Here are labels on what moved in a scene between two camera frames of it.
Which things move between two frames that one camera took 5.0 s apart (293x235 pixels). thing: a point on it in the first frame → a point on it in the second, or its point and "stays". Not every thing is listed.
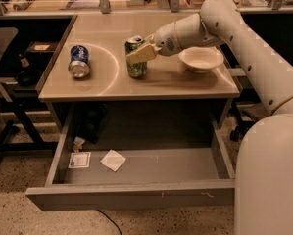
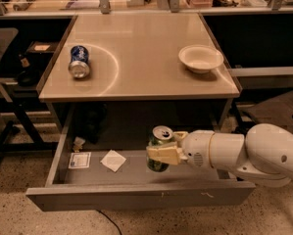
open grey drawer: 137,178 stays
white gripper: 165,41 → 197,147
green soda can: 136,69 → 162,135
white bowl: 200,59 stays
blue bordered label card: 79,160 stays
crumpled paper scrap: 77,144 stays
